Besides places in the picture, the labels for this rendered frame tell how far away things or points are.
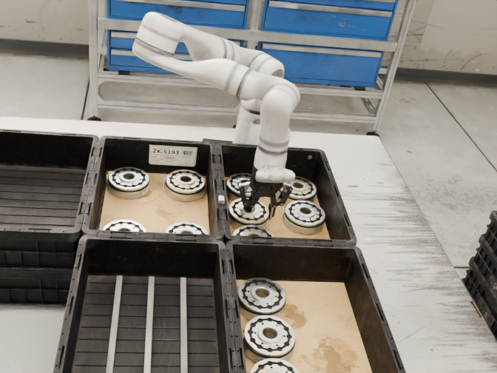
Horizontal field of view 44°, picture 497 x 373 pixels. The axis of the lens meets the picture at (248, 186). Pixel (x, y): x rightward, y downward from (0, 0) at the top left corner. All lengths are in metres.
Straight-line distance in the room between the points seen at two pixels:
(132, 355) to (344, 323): 0.44
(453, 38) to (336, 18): 1.49
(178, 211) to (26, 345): 0.47
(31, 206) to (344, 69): 2.36
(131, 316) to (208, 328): 0.16
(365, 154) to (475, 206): 1.38
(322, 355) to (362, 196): 0.80
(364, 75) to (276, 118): 2.30
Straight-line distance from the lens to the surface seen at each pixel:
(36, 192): 1.60
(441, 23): 4.64
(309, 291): 1.38
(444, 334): 1.59
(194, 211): 1.54
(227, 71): 1.35
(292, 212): 1.53
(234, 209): 1.51
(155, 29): 1.39
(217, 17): 3.31
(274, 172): 1.38
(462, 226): 3.27
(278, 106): 1.31
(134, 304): 1.29
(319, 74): 3.53
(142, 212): 1.53
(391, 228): 1.85
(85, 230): 1.31
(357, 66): 3.57
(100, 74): 3.41
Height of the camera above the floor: 1.77
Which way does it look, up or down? 35 degrees down
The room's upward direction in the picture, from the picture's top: 9 degrees clockwise
